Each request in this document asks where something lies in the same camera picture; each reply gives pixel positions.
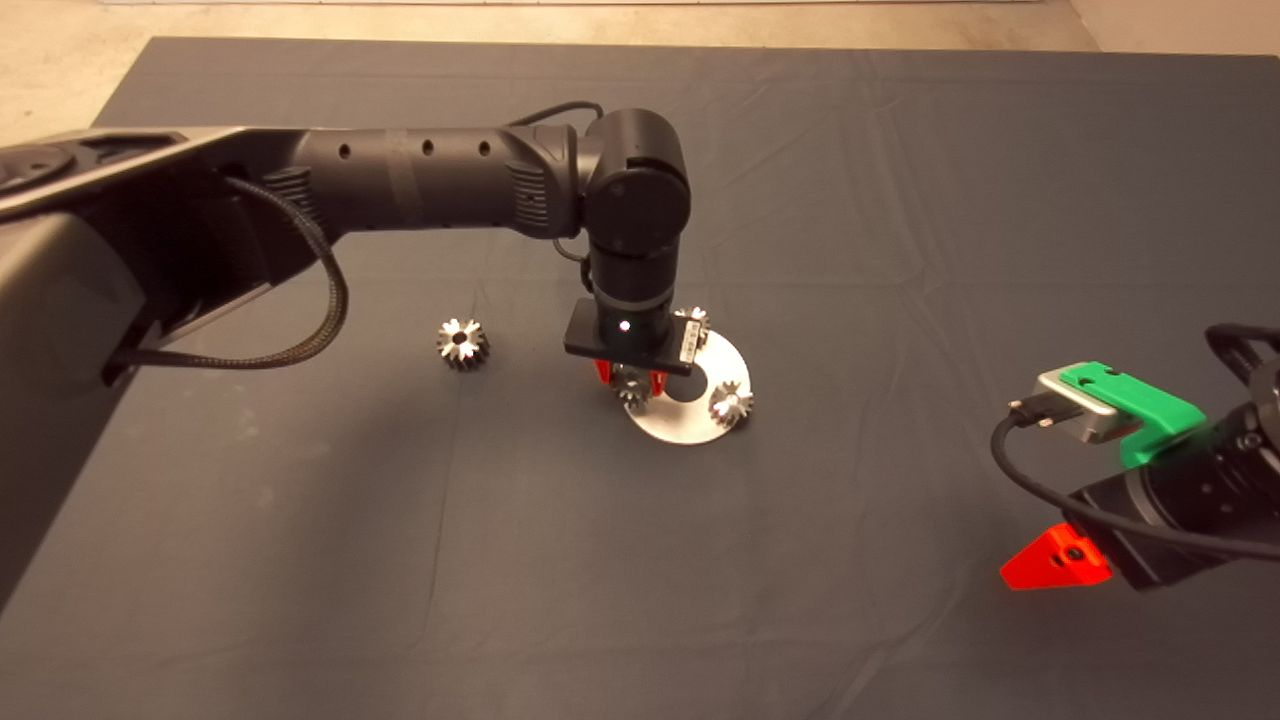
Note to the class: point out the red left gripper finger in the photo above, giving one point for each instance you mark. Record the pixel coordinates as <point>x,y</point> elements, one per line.
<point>603,372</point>
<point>658,382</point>

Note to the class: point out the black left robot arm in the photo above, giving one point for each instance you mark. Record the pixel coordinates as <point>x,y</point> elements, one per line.
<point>450,180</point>

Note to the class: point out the larger steel gear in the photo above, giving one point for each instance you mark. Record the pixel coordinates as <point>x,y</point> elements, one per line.
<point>462,343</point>

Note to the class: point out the dark grey table cloth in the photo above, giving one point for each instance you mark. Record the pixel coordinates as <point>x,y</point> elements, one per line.
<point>640,560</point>

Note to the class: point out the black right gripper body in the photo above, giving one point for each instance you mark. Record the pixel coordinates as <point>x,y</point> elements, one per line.
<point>1170,510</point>

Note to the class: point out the green right camera mount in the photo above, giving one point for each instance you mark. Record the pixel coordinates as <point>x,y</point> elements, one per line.
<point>1160,410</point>

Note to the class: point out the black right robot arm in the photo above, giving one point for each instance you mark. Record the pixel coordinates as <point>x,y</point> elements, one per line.
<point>1265,450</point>

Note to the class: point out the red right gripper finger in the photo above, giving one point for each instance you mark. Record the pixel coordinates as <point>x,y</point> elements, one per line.
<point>1050,565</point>

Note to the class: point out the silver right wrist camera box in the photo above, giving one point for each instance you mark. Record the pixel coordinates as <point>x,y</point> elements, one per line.
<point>1095,425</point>

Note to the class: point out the round metal plate with hole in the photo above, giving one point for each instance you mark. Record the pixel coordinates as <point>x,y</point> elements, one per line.
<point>680,425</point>

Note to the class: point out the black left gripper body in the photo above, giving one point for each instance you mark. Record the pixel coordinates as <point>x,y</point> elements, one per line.
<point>630,340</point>

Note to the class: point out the smaller steel gear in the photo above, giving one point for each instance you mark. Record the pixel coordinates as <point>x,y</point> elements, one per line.
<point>697,316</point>
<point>731,403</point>
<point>632,388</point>

